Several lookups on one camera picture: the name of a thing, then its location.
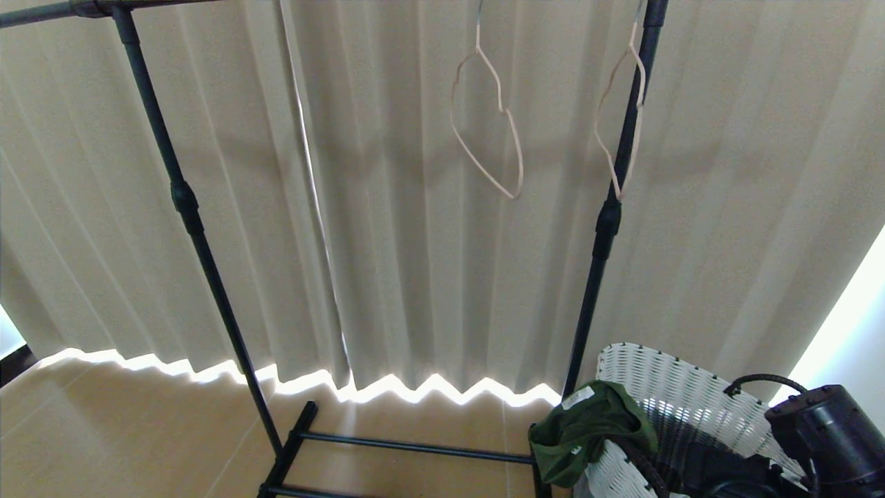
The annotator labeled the pink clothes hanger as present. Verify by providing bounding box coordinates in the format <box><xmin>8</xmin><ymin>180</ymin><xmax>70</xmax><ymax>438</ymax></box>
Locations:
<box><xmin>593</xmin><ymin>0</ymin><xmax>648</xmax><ymax>202</ymax></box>
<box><xmin>449</xmin><ymin>0</ymin><xmax>524</xmax><ymax>201</ymax></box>

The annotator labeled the white laundry basket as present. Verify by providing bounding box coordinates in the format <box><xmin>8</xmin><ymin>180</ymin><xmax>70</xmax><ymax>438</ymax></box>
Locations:
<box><xmin>572</xmin><ymin>342</ymin><xmax>810</xmax><ymax>498</ymax></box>

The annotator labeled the black clothes rack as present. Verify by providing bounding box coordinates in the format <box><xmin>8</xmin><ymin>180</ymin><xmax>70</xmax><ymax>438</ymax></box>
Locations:
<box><xmin>0</xmin><ymin>0</ymin><xmax>670</xmax><ymax>498</ymax></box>

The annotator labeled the green garment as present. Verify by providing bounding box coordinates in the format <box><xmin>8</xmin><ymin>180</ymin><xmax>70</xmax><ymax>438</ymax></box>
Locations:
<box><xmin>529</xmin><ymin>380</ymin><xmax>659</xmax><ymax>488</ymax></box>

